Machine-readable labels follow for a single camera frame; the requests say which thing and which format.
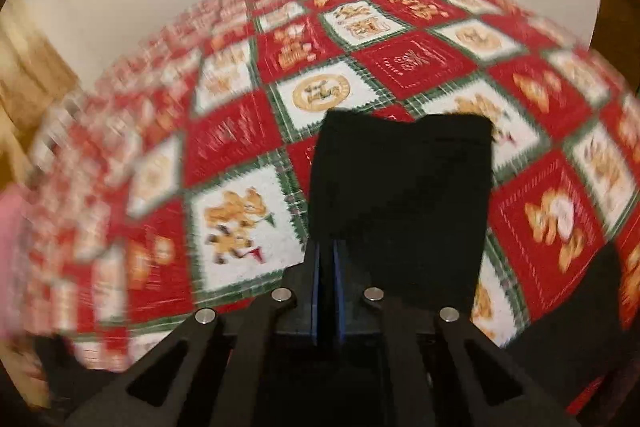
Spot black pants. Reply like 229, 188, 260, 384
308, 110, 494, 312

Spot dark dotted clothing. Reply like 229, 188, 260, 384
506, 243, 639, 407

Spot red patchwork bedspread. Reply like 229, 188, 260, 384
21, 0, 639, 371

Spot pink folded blanket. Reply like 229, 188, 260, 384
1, 183, 30, 339

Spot beige curtain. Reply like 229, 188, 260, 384
0, 0, 78, 186

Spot brown wooden dresser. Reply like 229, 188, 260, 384
591, 0, 639, 95

